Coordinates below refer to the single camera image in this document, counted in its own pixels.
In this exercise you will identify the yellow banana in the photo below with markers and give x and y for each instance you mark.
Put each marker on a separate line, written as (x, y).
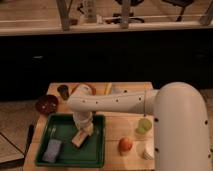
(108, 88)

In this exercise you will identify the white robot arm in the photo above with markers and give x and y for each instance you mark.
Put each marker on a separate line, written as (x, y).
(181, 132)

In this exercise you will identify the white cup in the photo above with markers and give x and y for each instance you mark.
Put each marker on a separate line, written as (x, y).
(148, 152)

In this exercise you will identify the dark red bowl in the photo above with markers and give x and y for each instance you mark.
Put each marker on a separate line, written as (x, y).
(47, 104)

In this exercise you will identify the orange fruit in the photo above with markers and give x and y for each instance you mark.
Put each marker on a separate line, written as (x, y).
(125, 144)

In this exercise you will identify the green plastic cup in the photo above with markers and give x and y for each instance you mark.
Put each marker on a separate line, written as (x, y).
(144, 125)

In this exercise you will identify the green plastic tray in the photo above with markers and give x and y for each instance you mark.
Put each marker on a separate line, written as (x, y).
(91, 154)

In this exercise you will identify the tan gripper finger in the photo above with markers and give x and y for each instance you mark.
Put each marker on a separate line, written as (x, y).
(79, 138)

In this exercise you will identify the grey blue eraser sponge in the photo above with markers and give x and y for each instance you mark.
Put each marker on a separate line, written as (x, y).
(52, 151)

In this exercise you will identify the dark brown cup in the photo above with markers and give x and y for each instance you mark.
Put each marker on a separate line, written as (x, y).
(63, 90)

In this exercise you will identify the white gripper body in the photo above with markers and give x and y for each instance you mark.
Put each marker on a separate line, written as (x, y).
(84, 121)

